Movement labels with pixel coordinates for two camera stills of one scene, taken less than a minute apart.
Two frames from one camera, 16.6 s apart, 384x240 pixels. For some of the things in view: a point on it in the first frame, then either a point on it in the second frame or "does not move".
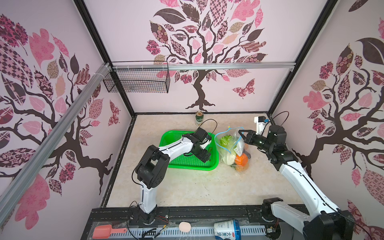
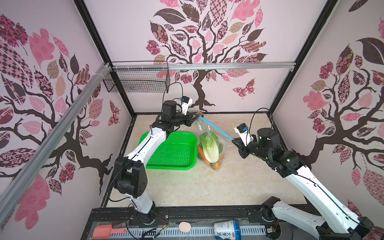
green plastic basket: (190, 162) does not move
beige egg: (184, 227) does not move
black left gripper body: (200, 153) → (179, 118)
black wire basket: (138, 77) does not move
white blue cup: (227, 230) does not move
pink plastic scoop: (104, 231) does not move
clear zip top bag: (233, 148) → (213, 145)
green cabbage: (227, 146) → (211, 147)
